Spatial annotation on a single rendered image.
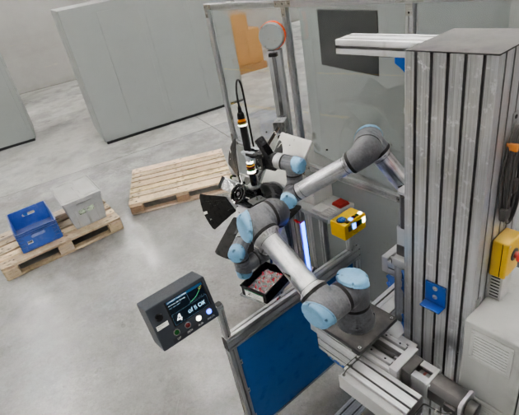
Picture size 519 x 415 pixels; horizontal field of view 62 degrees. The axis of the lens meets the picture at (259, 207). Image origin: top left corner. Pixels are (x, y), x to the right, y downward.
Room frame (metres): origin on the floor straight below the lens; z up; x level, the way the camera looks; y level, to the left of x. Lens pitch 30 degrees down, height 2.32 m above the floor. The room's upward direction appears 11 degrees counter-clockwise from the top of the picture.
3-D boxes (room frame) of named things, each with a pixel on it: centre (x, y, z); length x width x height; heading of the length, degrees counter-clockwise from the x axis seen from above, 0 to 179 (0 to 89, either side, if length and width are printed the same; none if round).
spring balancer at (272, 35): (2.69, -0.27, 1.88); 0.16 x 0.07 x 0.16; 68
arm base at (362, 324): (1.21, -0.28, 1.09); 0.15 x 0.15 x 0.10
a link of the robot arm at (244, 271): (1.64, 0.11, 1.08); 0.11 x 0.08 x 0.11; 121
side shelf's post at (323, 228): (2.42, -0.39, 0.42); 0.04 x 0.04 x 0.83; 33
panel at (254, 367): (1.67, -0.11, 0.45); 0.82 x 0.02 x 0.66; 123
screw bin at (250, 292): (1.76, 0.04, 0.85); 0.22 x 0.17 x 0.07; 138
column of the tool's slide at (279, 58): (2.69, -0.27, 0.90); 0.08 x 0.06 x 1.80; 68
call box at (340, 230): (1.88, -0.44, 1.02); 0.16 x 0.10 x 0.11; 123
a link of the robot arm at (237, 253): (1.63, 0.13, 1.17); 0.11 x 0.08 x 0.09; 160
